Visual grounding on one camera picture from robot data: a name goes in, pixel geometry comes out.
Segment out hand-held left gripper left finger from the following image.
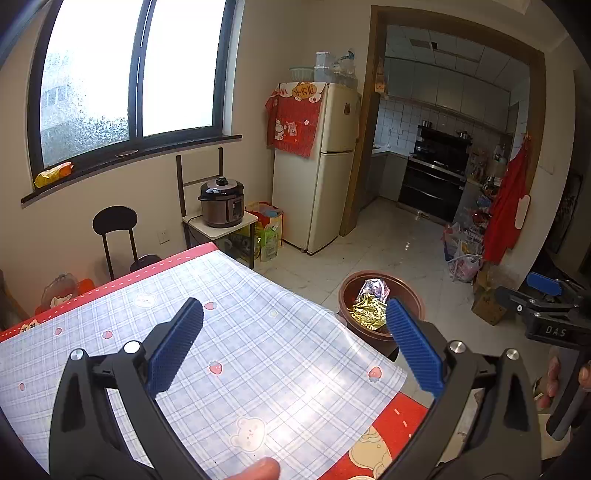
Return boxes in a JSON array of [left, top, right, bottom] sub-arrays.
[[48, 296, 218, 480]]

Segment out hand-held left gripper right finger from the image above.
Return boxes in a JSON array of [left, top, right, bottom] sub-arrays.
[[383, 298, 542, 480]]

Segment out cardboard box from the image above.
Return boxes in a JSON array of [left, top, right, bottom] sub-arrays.
[[471, 270, 509, 326]]

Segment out person's left hand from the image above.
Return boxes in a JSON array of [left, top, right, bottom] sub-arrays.
[[229, 457, 281, 480]]

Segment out cream refrigerator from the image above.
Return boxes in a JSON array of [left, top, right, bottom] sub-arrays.
[[271, 82, 363, 254]]

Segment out gold foil wrapper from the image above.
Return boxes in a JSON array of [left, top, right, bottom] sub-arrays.
[[347, 295, 391, 330]]

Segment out yellow snack packet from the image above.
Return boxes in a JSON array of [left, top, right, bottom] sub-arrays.
[[34, 162, 75, 188]]

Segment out brown pressure cooker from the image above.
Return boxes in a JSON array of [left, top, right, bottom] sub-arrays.
[[198, 176, 245, 228]]

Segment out person's right hand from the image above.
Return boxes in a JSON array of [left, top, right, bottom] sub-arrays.
[[534, 355, 591, 411]]

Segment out white side table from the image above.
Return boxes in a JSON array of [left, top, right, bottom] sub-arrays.
[[182, 213, 259, 269]]

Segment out brown plastic bin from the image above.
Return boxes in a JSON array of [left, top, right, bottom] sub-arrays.
[[339, 271, 426, 354]]

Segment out wooden door frame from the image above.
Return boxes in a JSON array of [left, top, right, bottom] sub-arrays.
[[339, 4, 548, 241]]

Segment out clear plastic food container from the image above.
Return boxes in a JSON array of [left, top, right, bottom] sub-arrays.
[[41, 272, 77, 309]]

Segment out plaid plastic table cover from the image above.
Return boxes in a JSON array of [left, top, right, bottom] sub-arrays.
[[0, 249, 408, 480]]

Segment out red printed cloth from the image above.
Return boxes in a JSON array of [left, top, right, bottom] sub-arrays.
[[265, 82, 328, 158]]

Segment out black kitchen stove unit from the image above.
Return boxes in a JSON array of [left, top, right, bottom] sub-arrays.
[[398, 126, 472, 224]]

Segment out black chair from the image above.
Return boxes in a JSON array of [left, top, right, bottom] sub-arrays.
[[92, 206, 162, 281]]

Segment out grey kitchen counter cabinet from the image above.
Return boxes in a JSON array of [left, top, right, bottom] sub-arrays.
[[369, 147, 411, 202]]

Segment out clear plastic jugs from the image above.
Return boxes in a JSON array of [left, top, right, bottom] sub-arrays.
[[332, 47, 359, 88]]

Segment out blue white printed wrapper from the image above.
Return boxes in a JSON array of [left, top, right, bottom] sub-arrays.
[[358, 278, 392, 305]]

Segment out clear plastic container stack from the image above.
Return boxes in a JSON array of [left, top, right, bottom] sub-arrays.
[[315, 52, 334, 83]]

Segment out kitchen wall cabinets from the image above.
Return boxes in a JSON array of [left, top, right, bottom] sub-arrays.
[[383, 56, 513, 134]]

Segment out pile of plastic bags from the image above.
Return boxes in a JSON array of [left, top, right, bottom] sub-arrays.
[[442, 222, 485, 283]]

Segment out red hanging apron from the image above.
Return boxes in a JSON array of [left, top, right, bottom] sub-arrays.
[[482, 136, 532, 265]]

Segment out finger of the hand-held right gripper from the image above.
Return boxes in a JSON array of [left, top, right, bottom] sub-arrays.
[[527, 271, 588, 301], [496, 285, 555, 319]]

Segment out black-framed window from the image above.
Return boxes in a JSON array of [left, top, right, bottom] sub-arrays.
[[21, 0, 243, 208]]

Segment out red plastic stool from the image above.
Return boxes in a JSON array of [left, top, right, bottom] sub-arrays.
[[34, 278, 100, 317]]

